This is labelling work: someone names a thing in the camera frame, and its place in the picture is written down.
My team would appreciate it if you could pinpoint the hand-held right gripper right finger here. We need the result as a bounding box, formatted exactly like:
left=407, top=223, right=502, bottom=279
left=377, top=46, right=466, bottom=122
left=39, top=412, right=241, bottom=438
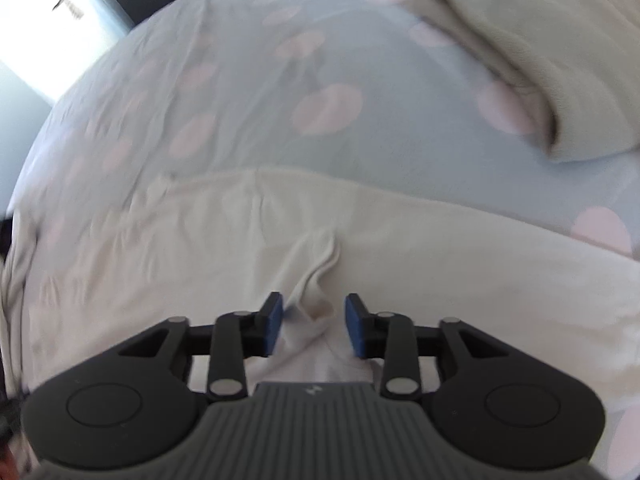
left=346, top=293, right=511, bottom=402

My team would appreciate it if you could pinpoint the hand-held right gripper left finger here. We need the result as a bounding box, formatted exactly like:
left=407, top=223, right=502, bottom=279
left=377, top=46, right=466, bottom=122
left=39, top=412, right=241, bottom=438
left=119, top=292, right=285, bottom=402

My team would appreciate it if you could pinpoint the off-white garment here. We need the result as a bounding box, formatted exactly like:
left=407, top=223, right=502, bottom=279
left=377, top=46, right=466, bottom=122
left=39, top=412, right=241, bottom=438
left=0, top=167, right=640, bottom=480

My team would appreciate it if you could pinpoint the bed with pink-dotted sheet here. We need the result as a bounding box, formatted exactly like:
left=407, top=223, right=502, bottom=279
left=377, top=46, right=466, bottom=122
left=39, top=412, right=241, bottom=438
left=5, top=0, right=640, bottom=480

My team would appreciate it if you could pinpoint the white door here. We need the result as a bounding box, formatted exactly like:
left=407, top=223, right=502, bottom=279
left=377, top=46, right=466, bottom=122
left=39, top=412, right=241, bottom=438
left=0, top=0, right=131, bottom=106

